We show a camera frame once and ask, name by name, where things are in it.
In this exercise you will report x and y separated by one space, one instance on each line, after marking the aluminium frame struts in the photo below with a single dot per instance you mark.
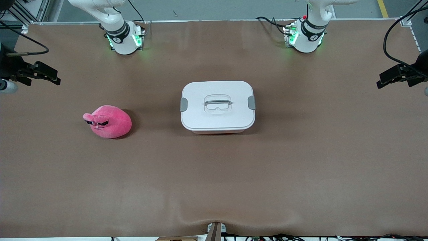
41 11

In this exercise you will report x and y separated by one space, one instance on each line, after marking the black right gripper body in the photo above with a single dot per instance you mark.
12 68

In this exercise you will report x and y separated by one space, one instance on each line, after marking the aluminium frame profile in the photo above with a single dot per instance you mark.
406 22

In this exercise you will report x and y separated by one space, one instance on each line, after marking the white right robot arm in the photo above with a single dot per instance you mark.
120 36

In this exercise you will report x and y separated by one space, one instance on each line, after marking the white box lid grey latches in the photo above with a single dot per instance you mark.
200 113

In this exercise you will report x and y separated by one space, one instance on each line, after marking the silver table edge rail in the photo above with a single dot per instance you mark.
217 20

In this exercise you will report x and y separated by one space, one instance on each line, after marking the pink plush toy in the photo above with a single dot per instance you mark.
110 124

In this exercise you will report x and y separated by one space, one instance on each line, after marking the brown cardboard piece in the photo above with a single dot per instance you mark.
177 239

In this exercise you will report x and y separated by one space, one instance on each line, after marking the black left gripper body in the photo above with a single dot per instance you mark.
415 71

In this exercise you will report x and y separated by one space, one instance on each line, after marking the pink plastic box base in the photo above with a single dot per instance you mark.
217 132

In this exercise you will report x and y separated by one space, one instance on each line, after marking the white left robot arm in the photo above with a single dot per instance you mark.
307 36

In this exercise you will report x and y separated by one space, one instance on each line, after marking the metal camera post bracket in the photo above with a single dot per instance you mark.
215 231

